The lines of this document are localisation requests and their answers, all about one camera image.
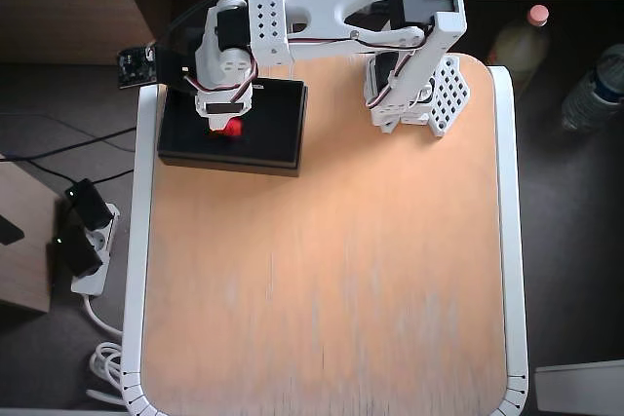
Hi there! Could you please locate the black floor cable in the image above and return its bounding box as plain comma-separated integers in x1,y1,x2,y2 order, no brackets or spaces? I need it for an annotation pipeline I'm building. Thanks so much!
0,132,137,167
17,157,137,189

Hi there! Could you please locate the wooden box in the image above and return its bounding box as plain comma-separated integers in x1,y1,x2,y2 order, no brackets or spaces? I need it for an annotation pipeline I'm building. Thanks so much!
0,155,60,315

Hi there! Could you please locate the clear water bottle blue label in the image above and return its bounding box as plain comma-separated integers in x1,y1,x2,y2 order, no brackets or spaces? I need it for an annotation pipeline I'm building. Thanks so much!
560,43,624,132

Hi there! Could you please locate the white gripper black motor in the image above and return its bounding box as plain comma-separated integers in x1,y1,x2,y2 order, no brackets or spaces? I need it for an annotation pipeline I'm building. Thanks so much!
155,33,255,132

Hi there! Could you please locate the wrist servo wire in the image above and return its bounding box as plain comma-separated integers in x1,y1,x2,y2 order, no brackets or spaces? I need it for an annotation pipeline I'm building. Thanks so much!
182,53,260,95

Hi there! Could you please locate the black flat device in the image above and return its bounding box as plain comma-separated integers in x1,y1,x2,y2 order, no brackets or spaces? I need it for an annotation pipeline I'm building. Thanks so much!
0,213,24,246

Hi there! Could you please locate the black camera usb cable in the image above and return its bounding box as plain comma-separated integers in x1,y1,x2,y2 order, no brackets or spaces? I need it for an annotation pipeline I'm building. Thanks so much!
145,0,230,55

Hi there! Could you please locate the red lego brick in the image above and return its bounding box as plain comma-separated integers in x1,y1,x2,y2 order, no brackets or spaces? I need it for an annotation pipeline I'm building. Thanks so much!
209,118,245,141

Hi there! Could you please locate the black wrist camera circuit board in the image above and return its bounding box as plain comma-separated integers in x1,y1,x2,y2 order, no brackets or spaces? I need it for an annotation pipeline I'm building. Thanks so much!
117,44,160,92

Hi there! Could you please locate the white power strip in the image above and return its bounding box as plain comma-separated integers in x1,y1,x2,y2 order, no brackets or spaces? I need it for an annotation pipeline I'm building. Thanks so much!
70,201,121,296

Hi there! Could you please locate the yellow bottle pink cap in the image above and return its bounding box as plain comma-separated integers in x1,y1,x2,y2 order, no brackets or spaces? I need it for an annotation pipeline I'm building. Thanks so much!
487,4,552,91

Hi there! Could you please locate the white flat panel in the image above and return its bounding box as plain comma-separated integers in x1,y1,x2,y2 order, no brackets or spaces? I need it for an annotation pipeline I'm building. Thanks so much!
533,359,624,415

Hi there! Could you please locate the wooden bed frame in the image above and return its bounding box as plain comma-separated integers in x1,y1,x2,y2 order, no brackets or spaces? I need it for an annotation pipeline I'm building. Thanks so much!
0,0,624,66

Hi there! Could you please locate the black rectangular bin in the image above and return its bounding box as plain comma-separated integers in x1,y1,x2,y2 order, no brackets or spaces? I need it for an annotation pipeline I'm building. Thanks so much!
156,75,309,178

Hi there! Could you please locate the looped servo wire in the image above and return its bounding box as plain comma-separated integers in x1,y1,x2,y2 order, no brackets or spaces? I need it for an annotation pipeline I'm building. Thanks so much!
364,48,416,111

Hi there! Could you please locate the white coiled power cable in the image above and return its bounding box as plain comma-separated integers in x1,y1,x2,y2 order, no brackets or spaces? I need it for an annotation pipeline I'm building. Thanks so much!
83,292,129,407

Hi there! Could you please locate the black power adapter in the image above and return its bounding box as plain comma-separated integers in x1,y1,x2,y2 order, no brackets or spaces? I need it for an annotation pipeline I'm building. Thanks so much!
64,178,113,231
51,225,103,278

